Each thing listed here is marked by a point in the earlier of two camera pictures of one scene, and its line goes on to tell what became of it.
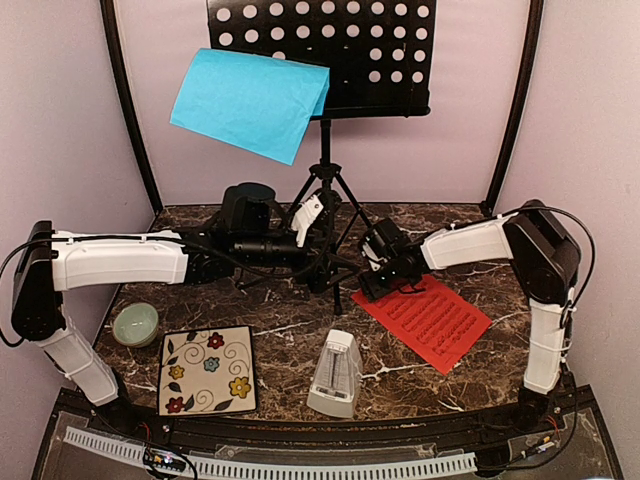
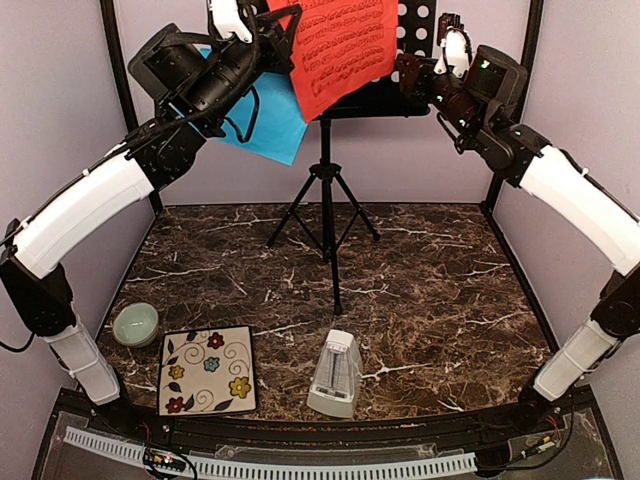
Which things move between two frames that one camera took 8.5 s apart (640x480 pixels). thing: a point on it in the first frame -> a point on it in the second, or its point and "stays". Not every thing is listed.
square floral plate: [207, 371] stays
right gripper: [373, 289] -> [407, 77]
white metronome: [337, 379] stays
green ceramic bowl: [136, 325] stays
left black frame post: [112, 29] stays
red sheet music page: [435, 326] -> [337, 45]
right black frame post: [488, 206] stays
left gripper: [320, 280] -> [274, 35]
